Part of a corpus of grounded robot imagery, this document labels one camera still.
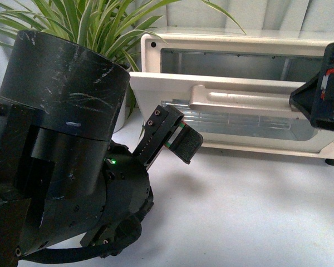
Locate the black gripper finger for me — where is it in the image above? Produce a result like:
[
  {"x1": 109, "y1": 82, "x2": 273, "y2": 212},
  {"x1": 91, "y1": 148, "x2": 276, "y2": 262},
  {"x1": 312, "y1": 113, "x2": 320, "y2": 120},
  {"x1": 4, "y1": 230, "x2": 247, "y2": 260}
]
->
[{"x1": 289, "y1": 43, "x2": 334, "y2": 130}]

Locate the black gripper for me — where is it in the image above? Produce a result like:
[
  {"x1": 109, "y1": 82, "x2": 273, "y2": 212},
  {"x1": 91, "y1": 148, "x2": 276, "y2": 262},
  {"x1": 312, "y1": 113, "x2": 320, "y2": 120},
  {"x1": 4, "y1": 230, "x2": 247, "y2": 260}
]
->
[{"x1": 134, "y1": 105, "x2": 203, "y2": 170}]

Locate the cream glass oven door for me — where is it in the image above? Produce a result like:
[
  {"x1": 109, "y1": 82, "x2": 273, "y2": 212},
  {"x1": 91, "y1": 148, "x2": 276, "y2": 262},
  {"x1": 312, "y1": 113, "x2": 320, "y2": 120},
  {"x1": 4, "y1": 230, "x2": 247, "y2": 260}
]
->
[{"x1": 130, "y1": 72, "x2": 334, "y2": 159}]

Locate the cream Toshiba toaster oven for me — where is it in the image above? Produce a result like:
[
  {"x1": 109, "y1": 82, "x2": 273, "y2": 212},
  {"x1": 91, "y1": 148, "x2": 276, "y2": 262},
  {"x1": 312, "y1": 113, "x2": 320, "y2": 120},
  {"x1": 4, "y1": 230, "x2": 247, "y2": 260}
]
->
[{"x1": 140, "y1": 27, "x2": 334, "y2": 167}]

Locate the white plastic plant pot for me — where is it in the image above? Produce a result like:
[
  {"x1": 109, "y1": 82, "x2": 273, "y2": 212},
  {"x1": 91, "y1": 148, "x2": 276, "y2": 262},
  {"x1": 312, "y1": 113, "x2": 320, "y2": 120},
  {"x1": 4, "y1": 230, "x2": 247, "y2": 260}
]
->
[{"x1": 112, "y1": 61, "x2": 131, "y2": 134}]

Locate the green striped spider plant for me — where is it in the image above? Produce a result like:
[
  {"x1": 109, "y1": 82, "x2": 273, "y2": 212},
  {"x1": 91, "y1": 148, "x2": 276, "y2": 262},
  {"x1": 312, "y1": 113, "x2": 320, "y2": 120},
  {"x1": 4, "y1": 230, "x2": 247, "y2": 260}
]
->
[{"x1": 0, "y1": 0, "x2": 247, "y2": 120}]

